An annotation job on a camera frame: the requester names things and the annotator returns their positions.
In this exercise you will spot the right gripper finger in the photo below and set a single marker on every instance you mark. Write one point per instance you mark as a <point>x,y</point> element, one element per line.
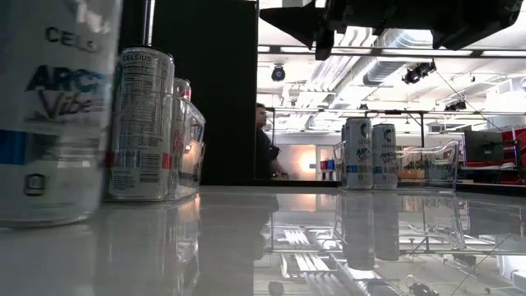
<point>312,24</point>

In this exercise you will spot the blue band Celsius can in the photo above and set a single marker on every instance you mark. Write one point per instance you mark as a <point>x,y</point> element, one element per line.
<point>53,123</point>
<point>384,156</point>

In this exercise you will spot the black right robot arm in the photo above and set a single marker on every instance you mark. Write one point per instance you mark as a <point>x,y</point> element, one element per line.
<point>472,20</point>

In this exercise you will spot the black ceiling spotlight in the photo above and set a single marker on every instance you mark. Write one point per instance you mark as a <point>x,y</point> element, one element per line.
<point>278,73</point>

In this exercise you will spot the black ceiling track light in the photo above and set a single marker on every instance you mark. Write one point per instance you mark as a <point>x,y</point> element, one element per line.
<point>419,72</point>
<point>455,105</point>

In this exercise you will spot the person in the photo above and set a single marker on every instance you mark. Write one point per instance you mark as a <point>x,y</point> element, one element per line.
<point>265,152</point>

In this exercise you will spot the small red container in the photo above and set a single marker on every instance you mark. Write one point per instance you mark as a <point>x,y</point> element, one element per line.
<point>324,165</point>

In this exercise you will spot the small blue container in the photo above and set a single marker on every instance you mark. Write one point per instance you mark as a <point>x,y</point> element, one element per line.
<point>331,165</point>

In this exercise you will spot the dark computer monitor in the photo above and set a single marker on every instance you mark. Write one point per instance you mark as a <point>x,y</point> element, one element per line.
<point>484,146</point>

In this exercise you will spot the red cabinet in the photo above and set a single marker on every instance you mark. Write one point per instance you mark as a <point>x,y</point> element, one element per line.
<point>515,156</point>

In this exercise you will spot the black aluminium table frame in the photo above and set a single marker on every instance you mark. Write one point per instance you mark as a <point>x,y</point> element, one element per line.
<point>312,183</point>

